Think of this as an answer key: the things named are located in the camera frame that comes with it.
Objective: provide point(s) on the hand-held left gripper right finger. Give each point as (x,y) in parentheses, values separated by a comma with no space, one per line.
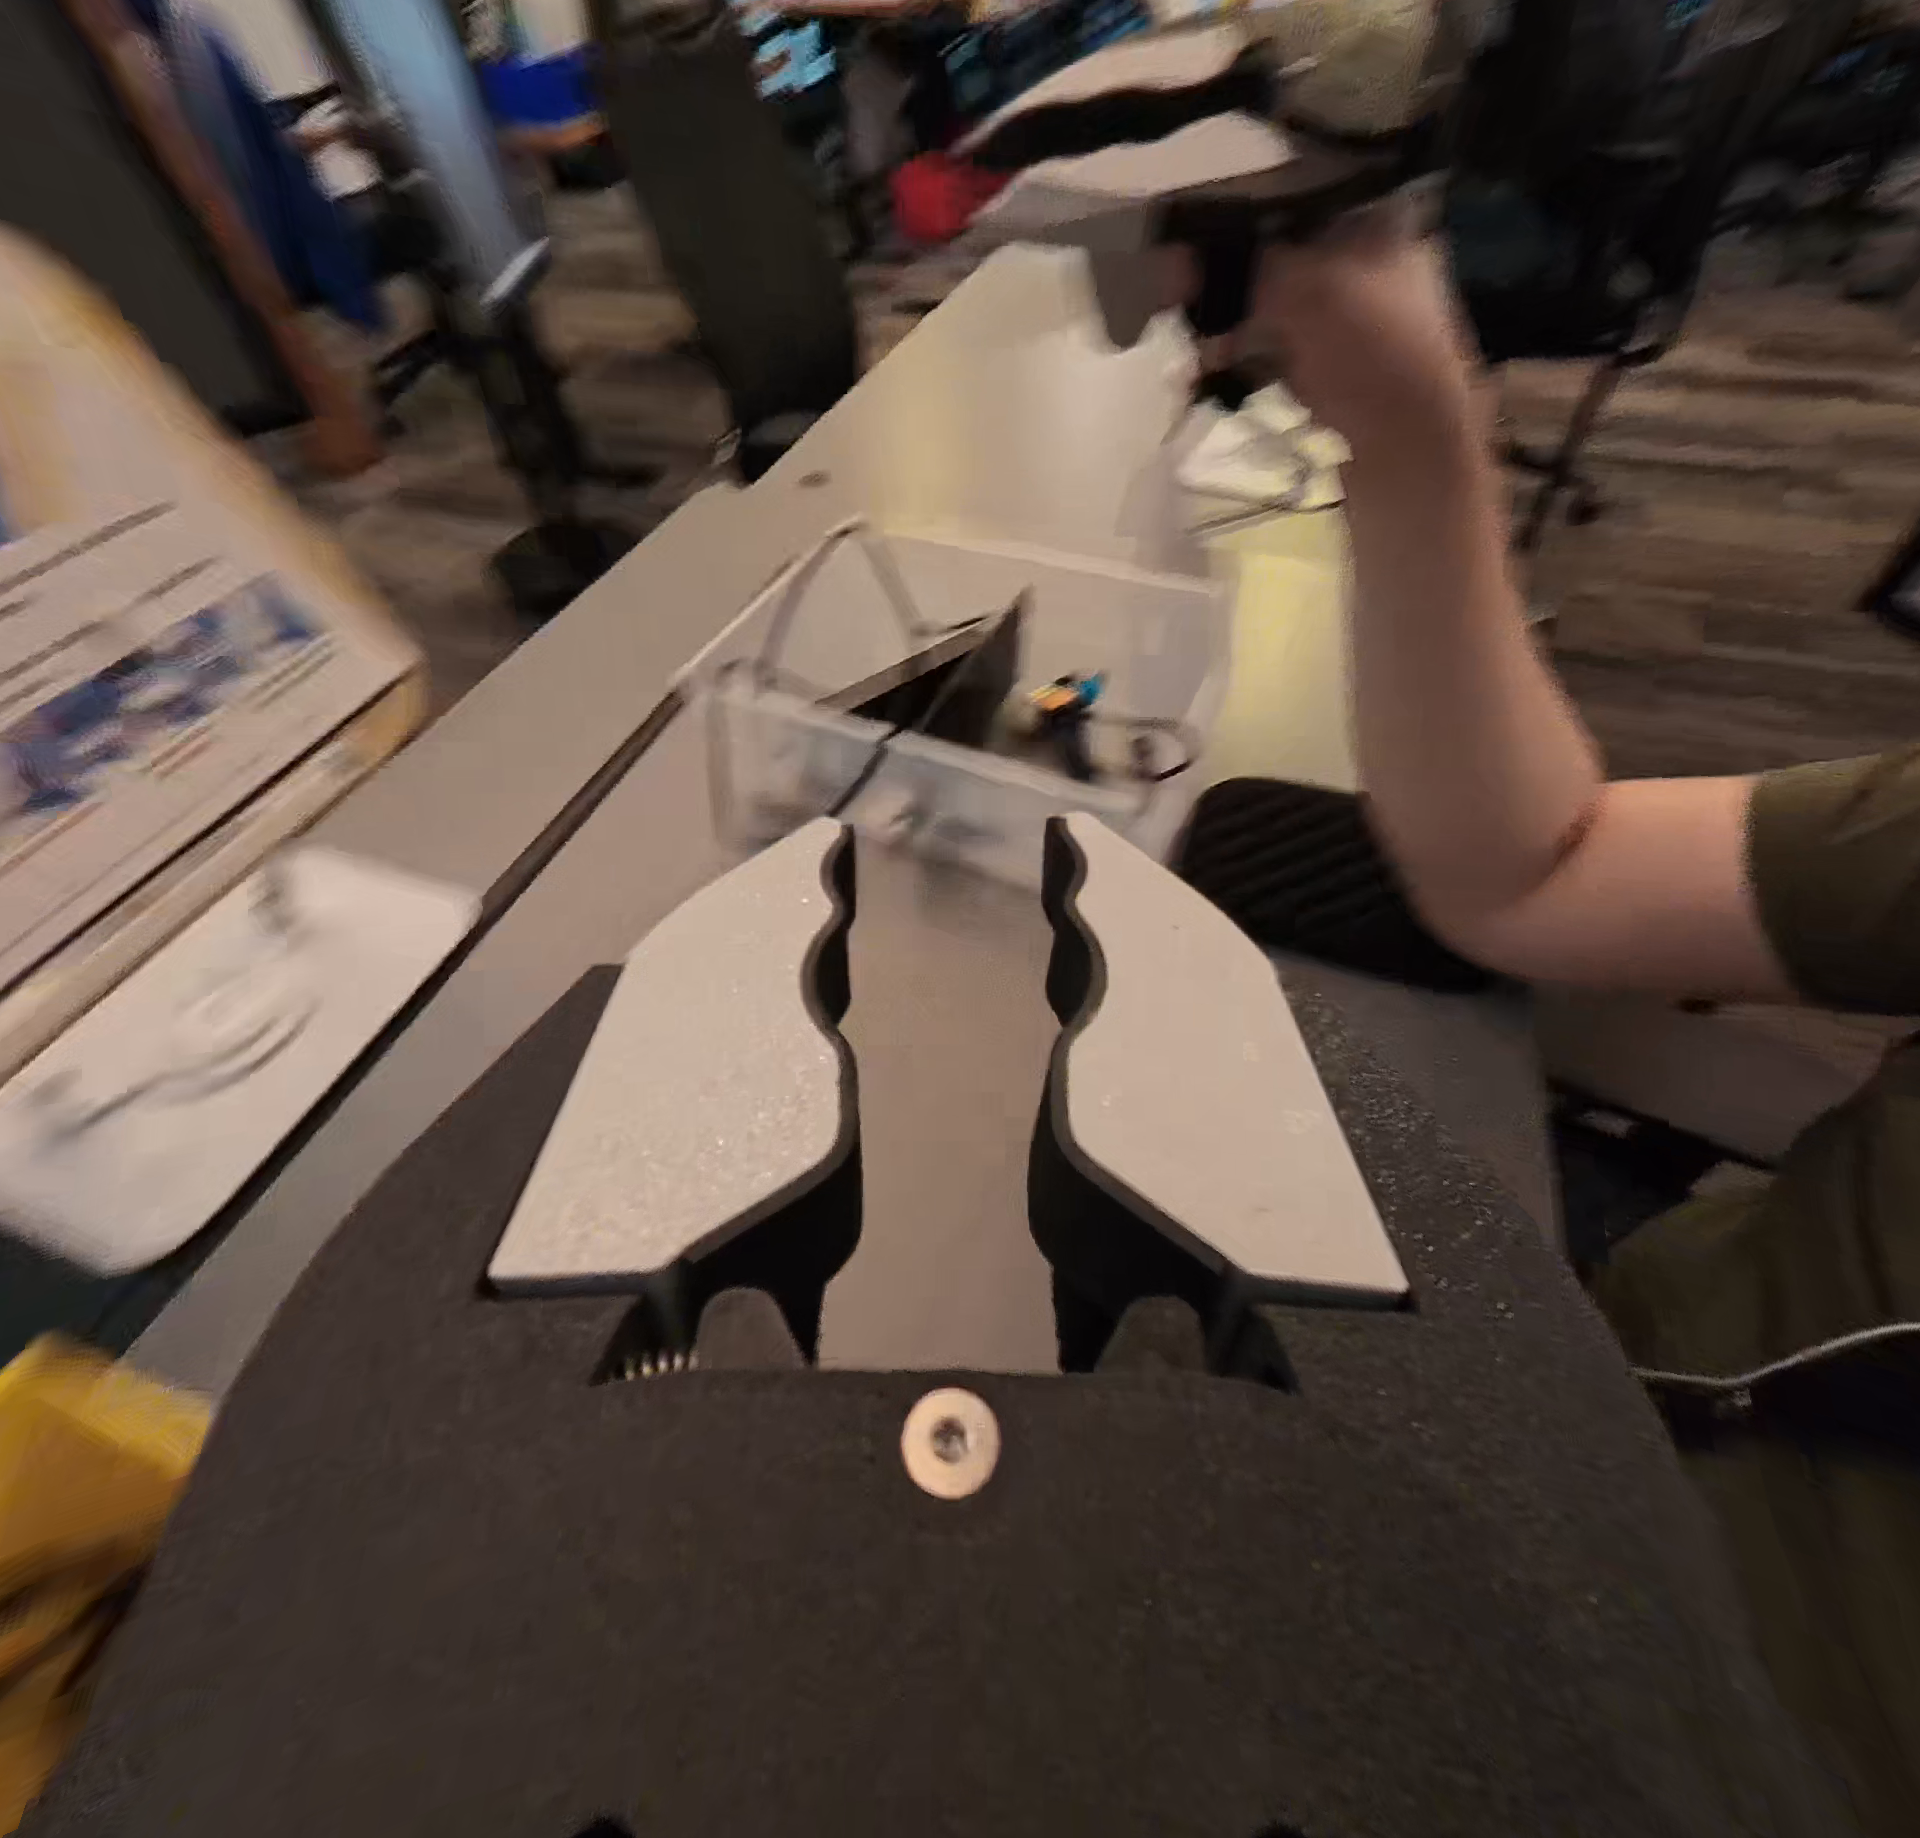
(1215,1105)

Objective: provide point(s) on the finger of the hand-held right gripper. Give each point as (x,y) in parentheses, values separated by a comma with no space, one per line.
(1141,57)
(1171,166)

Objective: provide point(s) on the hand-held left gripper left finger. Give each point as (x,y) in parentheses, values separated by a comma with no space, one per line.
(676,1105)

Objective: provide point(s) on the clear plastic bin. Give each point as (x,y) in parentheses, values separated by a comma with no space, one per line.
(1110,625)

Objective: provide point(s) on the red storage bin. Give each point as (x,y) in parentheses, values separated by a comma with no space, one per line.
(937,195)

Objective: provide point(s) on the black quilted wrist rest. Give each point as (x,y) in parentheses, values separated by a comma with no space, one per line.
(1290,879)

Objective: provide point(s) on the black office chair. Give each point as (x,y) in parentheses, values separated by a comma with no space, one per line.
(1561,265)

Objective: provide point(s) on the white stand base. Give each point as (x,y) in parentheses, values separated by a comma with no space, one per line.
(181,1090)

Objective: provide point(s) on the yellow plastic bin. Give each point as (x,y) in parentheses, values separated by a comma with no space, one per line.
(75,1463)

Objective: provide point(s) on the blue jacket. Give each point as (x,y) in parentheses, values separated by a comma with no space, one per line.
(255,174)

